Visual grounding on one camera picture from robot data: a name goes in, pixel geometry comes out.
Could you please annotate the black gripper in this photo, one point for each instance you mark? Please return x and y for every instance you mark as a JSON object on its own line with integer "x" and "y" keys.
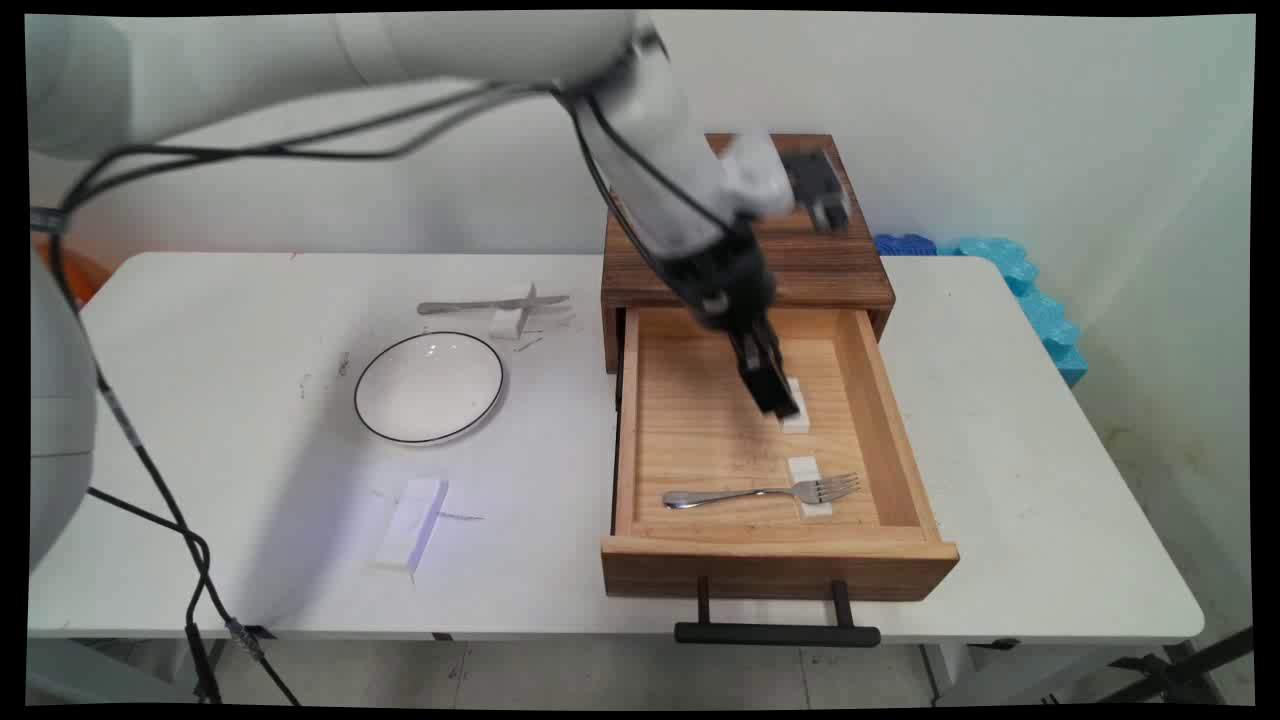
{"x": 722, "y": 285}

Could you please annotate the silver table knife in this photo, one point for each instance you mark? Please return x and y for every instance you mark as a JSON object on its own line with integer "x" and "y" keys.
{"x": 450, "y": 307}

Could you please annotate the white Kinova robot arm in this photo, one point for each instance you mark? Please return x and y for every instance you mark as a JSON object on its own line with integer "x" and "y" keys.
{"x": 250, "y": 50}

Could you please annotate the small white cutlery rest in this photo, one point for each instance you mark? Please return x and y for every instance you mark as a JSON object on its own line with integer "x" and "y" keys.
{"x": 803, "y": 467}
{"x": 508, "y": 322}
{"x": 797, "y": 424}

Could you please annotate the light wooden drawer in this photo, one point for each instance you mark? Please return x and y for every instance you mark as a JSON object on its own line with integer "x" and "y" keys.
{"x": 700, "y": 430}

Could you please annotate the silver fork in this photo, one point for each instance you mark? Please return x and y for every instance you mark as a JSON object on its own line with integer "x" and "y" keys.
{"x": 740, "y": 494}

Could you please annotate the dark wooden drawer cabinet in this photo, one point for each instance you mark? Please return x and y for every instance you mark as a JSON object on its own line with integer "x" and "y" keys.
{"x": 840, "y": 270}

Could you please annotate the dark blue foam piece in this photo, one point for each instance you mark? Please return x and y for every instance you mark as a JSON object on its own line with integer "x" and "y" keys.
{"x": 905, "y": 245}

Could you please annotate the light blue foam piece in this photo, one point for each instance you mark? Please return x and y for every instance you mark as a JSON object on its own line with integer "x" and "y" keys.
{"x": 1045, "y": 315}

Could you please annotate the white plate with black rim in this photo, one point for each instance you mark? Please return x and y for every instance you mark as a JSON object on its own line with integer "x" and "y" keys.
{"x": 430, "y": 388}

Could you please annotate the long white cutlery rest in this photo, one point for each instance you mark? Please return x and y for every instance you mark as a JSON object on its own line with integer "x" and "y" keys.
{"x": 410, "y": 525}

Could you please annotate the orange object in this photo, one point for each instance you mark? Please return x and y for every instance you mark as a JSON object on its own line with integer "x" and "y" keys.
{"x": 85, "y": 270}

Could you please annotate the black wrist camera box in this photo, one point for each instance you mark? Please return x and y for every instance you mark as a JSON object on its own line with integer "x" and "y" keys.
{"x": 815, "y": 185}

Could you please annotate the black table frame strut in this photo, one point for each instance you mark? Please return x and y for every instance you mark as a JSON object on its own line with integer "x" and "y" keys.
{"x": 1190, "y": 665}

